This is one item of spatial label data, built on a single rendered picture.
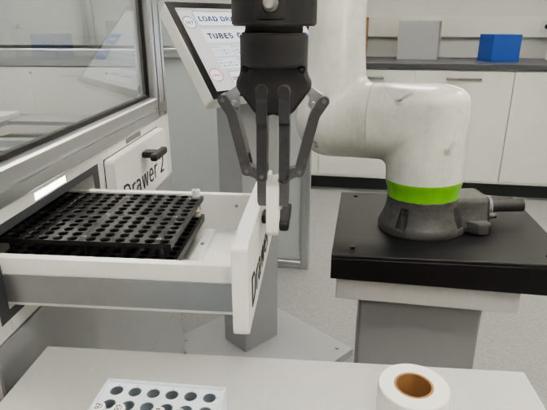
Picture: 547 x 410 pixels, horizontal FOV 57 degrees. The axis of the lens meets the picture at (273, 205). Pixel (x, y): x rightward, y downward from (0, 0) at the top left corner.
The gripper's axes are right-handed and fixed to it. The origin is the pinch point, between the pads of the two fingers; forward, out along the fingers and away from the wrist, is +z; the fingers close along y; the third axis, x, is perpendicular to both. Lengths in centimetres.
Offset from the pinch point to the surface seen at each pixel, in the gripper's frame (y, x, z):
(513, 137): 136, 283, 50
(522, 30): 154, 347, -17
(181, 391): -7.6, -17.8, 13.7
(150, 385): -11.1, -17.2, 13.7
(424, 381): 16.8, -14.4, 13.4
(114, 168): -28.3, 20.2, 1.8
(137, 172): -28.2, 30.5, 5.5
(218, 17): -24, 92, -23
